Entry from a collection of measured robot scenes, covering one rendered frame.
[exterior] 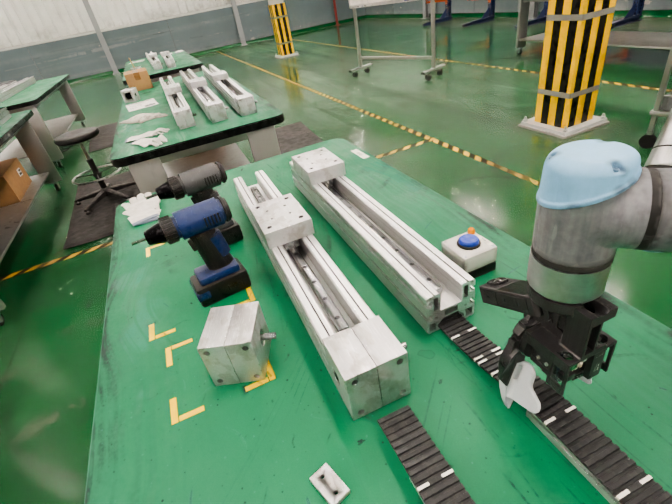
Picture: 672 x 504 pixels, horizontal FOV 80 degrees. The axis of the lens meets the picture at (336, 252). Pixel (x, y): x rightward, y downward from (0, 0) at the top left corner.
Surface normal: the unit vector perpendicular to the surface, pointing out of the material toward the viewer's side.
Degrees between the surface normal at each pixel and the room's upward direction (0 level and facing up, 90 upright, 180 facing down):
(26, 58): 90
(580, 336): 90
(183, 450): 0
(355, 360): 0
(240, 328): 0
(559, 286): 90
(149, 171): 90
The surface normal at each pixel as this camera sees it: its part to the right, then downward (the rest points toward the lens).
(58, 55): 0.39, 0.46
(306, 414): -0.15, -0.82
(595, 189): -0.33, 0.54
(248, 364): 0.03, 0.56
